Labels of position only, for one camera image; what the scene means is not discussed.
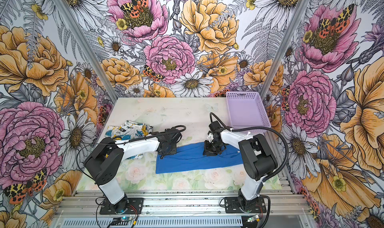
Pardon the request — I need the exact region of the white slotted cable duct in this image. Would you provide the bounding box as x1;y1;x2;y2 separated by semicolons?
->
57;216;243;228

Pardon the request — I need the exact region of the blue cloth garment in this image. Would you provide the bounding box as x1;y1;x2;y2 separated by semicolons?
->
156;143;243;174

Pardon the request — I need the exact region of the green circuit board left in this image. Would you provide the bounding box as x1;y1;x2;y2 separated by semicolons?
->
110;217;137;227

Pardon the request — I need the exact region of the white teal yellow printed garment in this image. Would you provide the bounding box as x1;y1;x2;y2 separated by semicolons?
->
104;121;153;143

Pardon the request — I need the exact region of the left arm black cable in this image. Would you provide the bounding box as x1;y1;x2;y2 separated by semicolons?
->
76;124;187;228

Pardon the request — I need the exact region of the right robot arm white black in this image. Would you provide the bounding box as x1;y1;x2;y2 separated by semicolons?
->
203;121;278;214

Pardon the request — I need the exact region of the aluminium mounting rail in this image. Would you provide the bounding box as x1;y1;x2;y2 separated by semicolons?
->
56;190;310;217

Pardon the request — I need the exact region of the left aluminium corner post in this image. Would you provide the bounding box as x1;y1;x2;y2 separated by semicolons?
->
53;0;119;103

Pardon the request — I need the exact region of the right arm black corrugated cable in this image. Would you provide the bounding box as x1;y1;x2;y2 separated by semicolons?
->
209;112;290;228

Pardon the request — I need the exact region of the aluminium corner post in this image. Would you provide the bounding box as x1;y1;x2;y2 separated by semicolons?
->
53;0;119;103
259;0;311;99

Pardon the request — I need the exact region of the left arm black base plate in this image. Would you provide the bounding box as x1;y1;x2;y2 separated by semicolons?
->
100;197;144;215

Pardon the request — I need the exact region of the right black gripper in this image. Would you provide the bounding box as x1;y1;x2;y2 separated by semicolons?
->
202;138;226;157

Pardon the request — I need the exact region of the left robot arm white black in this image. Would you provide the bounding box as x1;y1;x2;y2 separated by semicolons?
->
84;125;186;215

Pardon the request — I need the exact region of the lavender plastic laundry basket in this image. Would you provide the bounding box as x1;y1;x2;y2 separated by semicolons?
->
226;92;271;130

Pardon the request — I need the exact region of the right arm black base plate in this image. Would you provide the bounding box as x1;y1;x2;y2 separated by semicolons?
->
224;196;267;214

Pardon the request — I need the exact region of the green circuit board right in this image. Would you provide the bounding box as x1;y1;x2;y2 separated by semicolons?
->
247;215;260;223

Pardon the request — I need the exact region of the right aluminium corner post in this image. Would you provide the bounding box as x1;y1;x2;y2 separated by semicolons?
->
259;0;311;99

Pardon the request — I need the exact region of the green circuit board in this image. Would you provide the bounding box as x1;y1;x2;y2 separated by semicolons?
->
247;215;260;223
110;217;137;227

